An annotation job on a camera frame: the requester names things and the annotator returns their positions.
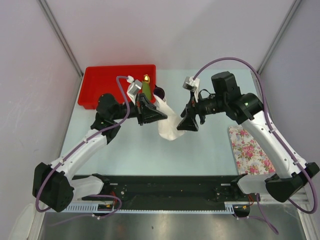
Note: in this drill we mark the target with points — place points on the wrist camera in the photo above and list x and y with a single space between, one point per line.
192 84
133 89

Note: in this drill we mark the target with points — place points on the red plastic bin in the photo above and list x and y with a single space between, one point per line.
99 80

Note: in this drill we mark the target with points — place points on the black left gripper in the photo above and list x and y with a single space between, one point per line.
145 112

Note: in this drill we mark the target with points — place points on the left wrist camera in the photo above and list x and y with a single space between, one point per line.
133 89

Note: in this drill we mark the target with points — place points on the floral tray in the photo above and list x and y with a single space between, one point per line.
249 157

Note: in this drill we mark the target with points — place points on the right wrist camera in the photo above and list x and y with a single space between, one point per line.
192 84

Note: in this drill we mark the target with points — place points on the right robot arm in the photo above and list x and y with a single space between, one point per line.
291 171

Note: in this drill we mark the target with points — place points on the aluminium frame rail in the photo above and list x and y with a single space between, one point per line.
300 197

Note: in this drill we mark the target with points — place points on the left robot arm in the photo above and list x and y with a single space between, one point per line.
54 183

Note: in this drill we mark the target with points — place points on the white paper napkin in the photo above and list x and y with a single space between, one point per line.
167 128

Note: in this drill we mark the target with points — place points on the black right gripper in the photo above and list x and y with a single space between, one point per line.
189 122

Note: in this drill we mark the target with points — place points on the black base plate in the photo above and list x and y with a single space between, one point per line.
173 193

